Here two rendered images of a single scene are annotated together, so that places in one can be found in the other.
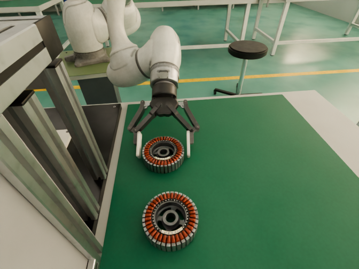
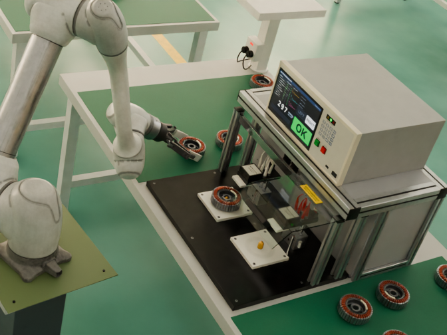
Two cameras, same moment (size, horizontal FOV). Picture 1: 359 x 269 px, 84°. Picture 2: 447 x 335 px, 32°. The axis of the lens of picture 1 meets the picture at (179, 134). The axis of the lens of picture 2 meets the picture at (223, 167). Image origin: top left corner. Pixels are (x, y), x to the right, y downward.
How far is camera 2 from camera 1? 3.08 m
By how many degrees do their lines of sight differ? 87
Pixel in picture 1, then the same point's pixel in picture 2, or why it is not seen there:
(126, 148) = (192, 169)
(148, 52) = (143, 120)
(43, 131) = not seen: hidden behind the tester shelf
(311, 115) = (104, 84)
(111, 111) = (162, 183)
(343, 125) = not seen: hidden behind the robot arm
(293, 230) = (207, 109)
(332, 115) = (100, 75)
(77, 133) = (233, 139)
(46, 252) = not seen: hidden behind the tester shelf
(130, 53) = (139, 135)
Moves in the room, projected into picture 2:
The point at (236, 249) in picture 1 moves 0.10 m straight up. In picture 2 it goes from (226, 125) to (231, 106)
